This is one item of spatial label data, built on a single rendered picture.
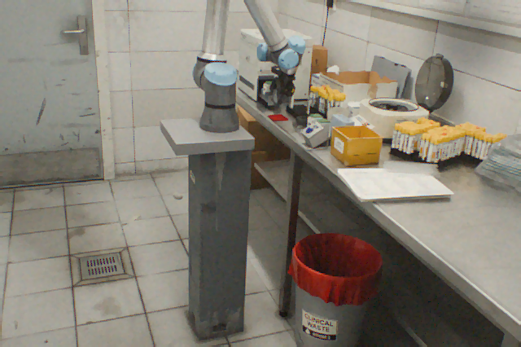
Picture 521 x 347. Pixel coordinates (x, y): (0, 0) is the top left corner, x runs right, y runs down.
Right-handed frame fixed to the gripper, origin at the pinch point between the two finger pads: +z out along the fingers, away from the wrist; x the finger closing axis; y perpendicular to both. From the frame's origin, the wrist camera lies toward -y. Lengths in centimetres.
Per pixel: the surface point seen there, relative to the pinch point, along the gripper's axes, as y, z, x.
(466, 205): 94, -49, 19
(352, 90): 10.6, -14.5, 29.3
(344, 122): 42, -30, 6
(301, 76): -14.6, 0.2, 18.4
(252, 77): -18.9, 4.3, -4.4
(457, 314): 108, 13, 46
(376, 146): 60, -37, 9
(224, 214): 52, 8, -36
